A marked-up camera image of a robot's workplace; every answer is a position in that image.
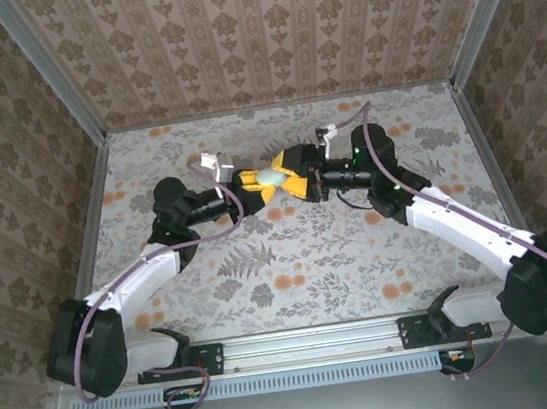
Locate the aluminium table edge rail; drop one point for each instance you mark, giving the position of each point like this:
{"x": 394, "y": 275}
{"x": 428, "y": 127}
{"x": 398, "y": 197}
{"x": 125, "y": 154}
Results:
{"x": 92, "y": 223}
{"x": 487, "y": 161}

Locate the left controller board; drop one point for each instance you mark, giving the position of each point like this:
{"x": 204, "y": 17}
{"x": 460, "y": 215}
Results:
{"x": 183, "y": 395}

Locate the aluminium back edge rail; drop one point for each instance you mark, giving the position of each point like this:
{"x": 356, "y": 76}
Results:
{"x": 281, "y": 106}

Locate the right controller board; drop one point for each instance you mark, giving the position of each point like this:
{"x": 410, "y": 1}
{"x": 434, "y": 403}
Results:
{"x": 456, "y": 359}

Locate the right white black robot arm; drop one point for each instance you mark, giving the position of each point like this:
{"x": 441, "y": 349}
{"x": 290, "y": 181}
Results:
{"x": 458, "y": 225}

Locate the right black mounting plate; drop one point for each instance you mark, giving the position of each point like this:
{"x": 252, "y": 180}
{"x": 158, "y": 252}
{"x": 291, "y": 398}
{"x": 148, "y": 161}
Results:
{"x": 413, "y": 329}

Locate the left aluminium frame post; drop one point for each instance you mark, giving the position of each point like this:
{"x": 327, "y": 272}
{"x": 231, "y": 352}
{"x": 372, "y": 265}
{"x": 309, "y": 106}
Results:
{"x": 50, "y": 77}

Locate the aluminium frame post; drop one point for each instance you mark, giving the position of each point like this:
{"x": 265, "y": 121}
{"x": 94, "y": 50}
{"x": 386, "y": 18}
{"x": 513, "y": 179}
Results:
{"x": 485, "y": 15}
{"x": 50, "y": 77}

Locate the right aluminium frame post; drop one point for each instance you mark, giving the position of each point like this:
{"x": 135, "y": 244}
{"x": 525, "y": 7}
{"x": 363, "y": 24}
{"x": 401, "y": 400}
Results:
{"x": 485, "y": 15}

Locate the black mounting plate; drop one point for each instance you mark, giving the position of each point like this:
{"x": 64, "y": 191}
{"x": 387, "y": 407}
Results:
{"x": 208, "y": 357}
{"x": 413, "y": 329}

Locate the left aluminium table edge rail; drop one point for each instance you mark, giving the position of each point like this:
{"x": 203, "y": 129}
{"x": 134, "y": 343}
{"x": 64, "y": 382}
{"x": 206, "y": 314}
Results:
{"x": 92, "y": 223}

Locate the floral patterned table cover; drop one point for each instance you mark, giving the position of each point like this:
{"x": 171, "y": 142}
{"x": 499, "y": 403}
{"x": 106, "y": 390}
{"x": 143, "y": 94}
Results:
{"x": 312, "y": 270}

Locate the mint green earbud charging case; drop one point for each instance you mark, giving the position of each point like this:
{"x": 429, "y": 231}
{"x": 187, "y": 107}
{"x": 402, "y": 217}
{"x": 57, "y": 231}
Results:
{"x": 271, "y": 178}

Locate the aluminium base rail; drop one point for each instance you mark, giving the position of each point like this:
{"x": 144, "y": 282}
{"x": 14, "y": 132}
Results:
{"x": 312, "y": 343}

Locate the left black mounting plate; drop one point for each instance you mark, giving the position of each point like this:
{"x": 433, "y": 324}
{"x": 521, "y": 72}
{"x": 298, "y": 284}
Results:
{"x": 208, "y": 357}

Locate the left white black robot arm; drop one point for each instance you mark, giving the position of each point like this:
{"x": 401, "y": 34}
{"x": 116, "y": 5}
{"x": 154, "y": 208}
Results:
{"x": 142, "y": 277}

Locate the controller board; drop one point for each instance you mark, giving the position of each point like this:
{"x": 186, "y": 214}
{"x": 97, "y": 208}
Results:
{"x": 456, "y": 359}
{"x": 183, "y": 395}

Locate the right aluminium table edge rail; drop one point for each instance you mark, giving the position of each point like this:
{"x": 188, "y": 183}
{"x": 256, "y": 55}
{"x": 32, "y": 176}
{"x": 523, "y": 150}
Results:
{"x": 487, "y": 161}

